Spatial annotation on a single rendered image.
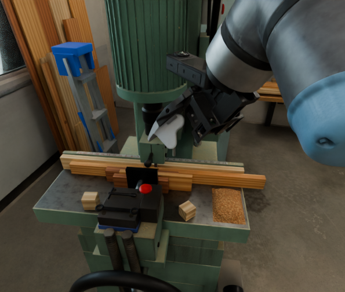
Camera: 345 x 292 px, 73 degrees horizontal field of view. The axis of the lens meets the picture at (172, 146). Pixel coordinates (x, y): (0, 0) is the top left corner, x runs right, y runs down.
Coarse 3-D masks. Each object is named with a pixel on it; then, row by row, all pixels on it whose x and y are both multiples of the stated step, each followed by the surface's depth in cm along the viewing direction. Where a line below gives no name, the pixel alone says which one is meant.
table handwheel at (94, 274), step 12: (84, 276) 47; (96, 276) 46; (108, 276) 45; (120, 276) 44; (132, 276) 44; (144, 276) 45; (72, 288) 49; (84, 288) 47; (132, 288) 44; (144, 288) 44; (156, 288) 44; (168, 288) 45
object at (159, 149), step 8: (144, 136) 65; (144, 144) 63; (152, 144) 62; (160, 144) 62; (144, 152) 64; (152, 152) 64; (160, 152) 64; (144, 160) 66; (152, 160) 65; (160, 160) 65
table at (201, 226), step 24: (48, 192) 70; (72, 192) 70; (168, 192) 70; (192, 192) 70; (48, 216) 66; (72, 216) 65; (96, 216) 64; (168, 216) 63; (168, 240) 63; (240, 240) 62; (144, 264) 57
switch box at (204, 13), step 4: (204, 0) 70; (212, 0) 70; (204, 4) 70; (212, 4) 70; (220, 4) 70; (204, 8) 71; (220, 8) 71; (204, 12) 72; (220, 12) 71; (204, 16) 72; (220, 16) 72; (204, 20) 73; (220, 20) 73
